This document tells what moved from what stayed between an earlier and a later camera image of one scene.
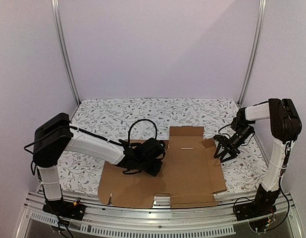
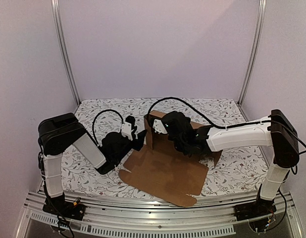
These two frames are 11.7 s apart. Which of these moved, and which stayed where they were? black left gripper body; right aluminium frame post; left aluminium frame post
Moved: black left gripper body
Stayed: right aluminium frame post; left aluminium frame post
